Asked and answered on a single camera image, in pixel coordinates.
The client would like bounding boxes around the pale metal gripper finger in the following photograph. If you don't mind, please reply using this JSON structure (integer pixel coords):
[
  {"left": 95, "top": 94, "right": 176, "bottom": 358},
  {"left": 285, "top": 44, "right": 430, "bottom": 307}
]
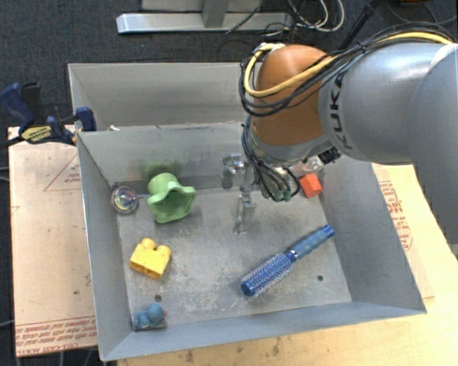
[
  {"left": 230, "top": 194, "right": 248, "bottom": 235},
  {"left": 243, "top": 198, "right": 258, "bottom": 233}
]

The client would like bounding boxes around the grey metal bin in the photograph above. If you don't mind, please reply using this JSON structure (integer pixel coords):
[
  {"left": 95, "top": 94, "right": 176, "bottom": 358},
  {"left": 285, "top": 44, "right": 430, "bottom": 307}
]
[{"left": 67, "top": 45, "right": 429, "bottom": 364}]

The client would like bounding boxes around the blue round hairbrush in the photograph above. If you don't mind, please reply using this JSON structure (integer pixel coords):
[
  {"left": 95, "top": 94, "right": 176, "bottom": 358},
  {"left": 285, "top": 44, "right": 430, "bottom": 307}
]
[{"left": 237, "top": 223, "right": 339, "bottom": 299}]

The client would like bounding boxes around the orange block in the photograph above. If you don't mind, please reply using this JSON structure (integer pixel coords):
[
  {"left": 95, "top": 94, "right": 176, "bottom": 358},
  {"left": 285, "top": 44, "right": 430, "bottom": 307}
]
[{"left": 297, "top": 172, "right": 325, "bottom": 200}]

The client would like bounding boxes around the green flower-shaped cup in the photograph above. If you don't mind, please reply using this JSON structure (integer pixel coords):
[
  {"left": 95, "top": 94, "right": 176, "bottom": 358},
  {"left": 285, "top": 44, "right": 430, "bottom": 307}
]
[{"left": 145, "top": 171, "right": 199, "bottom": 225}]

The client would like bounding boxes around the yellow toy brick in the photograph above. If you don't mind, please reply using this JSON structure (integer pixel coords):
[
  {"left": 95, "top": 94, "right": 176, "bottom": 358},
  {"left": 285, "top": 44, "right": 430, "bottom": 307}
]
[{"left": 127, "top": 236, "right": 174, "bottom": 282}]

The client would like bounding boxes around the clear glass ball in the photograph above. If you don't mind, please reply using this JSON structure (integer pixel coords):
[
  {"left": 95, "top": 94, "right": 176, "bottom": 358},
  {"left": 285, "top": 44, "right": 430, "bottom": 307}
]
[{"left": 110, "top": 185, "right": 141, "bottom": 215}]

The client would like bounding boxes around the blue toy animal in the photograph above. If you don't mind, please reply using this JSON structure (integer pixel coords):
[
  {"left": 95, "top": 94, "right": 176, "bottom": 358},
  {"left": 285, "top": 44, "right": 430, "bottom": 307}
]
[{"left": 131, "top": 301, "right": 169, "bottom": 332}]

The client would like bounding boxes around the brown cardboard board red print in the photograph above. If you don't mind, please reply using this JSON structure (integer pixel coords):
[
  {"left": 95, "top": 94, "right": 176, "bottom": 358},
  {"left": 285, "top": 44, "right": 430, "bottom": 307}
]
[{"left": 3, "top": 105, "right": 439, "bottom": 358}]

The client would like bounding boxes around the black cylinder on white bracket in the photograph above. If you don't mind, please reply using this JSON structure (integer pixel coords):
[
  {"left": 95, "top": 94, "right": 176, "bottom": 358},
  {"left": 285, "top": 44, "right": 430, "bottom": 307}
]
[{"left": 317, "top": 146, "right": 343, "bottom": 166}]

